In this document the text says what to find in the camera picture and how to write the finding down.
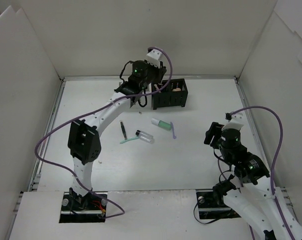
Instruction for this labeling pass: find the clear bottle black cap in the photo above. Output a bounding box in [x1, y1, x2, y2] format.
[135, 130, 154, 144]

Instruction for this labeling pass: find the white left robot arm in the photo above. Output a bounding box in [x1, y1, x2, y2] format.
[67, 60, 167, 210]

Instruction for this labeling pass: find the black slotted organizer box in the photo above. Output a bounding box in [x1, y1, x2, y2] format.
[151, 78, 188, 110]

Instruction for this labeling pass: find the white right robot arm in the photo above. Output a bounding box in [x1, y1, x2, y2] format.
[204, 113, 302, 240]

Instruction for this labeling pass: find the teal eyebrow razor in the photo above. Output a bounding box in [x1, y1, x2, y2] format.
[120, 136, 139, 144]

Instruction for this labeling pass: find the purple eyebrow razor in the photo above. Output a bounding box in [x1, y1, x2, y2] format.
[170, 122, 177, 139]

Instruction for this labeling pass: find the green white tube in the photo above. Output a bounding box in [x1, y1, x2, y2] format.
[151, 118, 172, 131]

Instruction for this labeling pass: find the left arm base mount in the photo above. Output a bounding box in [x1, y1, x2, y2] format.
[59, 192, 107, 224]

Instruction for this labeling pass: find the black eyeliner pencil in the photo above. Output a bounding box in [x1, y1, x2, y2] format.
[119, 120, 128, 140]

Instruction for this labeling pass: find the beige beauty sponge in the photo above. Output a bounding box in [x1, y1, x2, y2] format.
[172, 87, 182, 92]

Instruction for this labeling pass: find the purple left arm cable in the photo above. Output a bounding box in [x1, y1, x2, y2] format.
[34, 46, 173, 219]

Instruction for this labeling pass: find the white slotted organizer box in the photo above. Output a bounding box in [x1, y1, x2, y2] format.
[114, 81, 150, 96]

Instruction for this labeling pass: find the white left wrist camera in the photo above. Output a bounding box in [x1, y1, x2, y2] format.
[145, 49, 163, 68]

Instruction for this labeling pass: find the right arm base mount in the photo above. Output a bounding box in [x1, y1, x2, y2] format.
[193, 190, 240, 225]

